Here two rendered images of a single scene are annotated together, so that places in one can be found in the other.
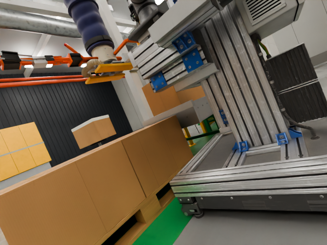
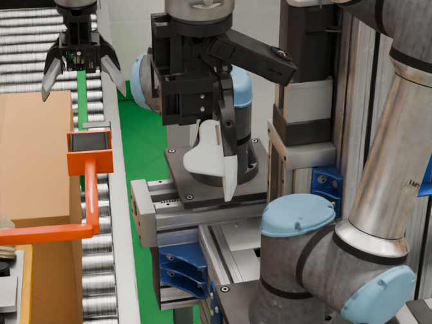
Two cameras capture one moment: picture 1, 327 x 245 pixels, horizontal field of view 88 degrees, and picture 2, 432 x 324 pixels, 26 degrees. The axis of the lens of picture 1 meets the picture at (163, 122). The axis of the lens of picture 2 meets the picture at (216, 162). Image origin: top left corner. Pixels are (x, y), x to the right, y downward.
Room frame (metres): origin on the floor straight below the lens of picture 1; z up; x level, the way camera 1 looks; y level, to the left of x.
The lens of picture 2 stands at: (0.26, 0.89, 2.11)
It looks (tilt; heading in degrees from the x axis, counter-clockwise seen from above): 32 degrees down; 309
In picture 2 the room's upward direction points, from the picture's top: straight up
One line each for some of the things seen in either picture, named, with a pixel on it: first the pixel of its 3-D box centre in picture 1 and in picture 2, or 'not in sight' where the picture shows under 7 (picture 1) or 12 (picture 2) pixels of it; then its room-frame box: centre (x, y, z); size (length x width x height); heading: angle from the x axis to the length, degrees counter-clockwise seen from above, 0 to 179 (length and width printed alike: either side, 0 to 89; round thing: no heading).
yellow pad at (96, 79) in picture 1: (105, 76); not in sight; (1.44, 0.30, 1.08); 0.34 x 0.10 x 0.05; 136
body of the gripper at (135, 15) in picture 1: (136, 12); (79, 35); (1.40, -0.15, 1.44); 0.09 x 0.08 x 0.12; 136
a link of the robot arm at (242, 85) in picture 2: not in sight; (220, 99); (1.33, -0.46, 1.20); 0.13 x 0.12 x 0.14; 10
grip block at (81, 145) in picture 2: not in sight; (89, 152); (1.42, -0.17, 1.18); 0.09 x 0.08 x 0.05; 46
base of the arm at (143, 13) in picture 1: (151, 18); (293, 293); (0.93, -0.16, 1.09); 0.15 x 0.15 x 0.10
